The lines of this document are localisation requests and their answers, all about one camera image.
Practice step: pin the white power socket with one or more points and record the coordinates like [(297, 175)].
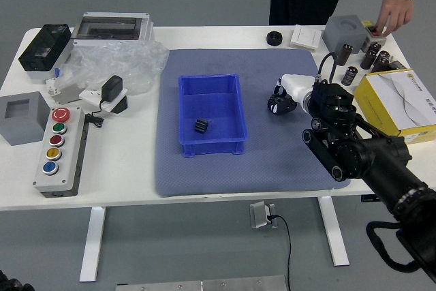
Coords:
[(89, 96)]

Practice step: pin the big black gear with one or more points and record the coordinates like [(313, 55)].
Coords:
[(280, 102)]

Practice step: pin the person's left hand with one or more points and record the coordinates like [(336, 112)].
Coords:
[(396, 11)]

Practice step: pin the dark cylindrical capacitor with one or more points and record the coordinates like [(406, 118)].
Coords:
[(349, 76)]

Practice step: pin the white wall switch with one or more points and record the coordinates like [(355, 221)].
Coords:
[(306, 37)]

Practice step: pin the white circuit breaker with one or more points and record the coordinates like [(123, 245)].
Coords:
[(66, 95)]

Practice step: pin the grey cube with round recess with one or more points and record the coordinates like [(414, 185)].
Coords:
[(344, 35)]

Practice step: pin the silver floor socket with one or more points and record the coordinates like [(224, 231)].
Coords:
[(259, 214)]

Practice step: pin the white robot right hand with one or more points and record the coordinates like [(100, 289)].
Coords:
[(294, 84)]

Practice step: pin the white red-button switch box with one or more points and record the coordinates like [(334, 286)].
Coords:
[(369, 35)]

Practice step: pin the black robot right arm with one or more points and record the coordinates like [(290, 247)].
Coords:
[(334, 103)]

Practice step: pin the black table control panel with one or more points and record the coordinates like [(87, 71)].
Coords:
[(369, 198)]

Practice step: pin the yellow and white carton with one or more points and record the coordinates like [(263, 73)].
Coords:
[(385, 100)]

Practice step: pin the silver metal plate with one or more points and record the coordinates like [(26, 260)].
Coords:
[(204, 286)]

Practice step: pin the small black block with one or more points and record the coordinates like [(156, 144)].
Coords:
[(399, 66)]

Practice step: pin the black round knob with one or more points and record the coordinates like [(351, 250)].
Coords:
[(274, 40)]

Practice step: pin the blue plastic box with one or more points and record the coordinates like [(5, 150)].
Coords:
[(218, 107)]

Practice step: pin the grey push-button control box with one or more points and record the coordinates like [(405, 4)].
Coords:
[(51, 182)]

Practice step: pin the black power adapter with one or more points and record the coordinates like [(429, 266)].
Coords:
[(112, 88)]

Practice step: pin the white table leg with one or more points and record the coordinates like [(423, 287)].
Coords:
[(335, 236), (93, 243)]

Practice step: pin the brown cylindrical capacitor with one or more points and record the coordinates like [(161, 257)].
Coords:
[(374, 47), (368, 60), (344, 54), (381, 62)]

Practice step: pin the grey cube with square hole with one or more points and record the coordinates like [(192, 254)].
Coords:
[(20, 131)]

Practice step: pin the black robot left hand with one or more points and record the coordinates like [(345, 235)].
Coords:
[(12, 286)]

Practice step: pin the grey-blue mat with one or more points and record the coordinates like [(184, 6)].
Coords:
[(255, 175)]

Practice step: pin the clear plastic bag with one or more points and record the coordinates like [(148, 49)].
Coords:
[(119, 59)]

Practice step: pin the small black gear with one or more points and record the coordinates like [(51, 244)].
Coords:
[(201, 126)]

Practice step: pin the grey windowed distribution box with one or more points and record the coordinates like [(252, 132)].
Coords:
[(112, 18)]

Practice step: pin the black lidded enclosure box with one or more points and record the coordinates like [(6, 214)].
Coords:
[(44, 45)]

